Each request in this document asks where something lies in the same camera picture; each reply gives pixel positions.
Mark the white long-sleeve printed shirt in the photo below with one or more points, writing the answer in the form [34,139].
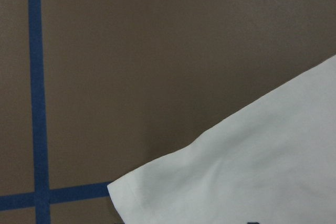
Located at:
[273,161]

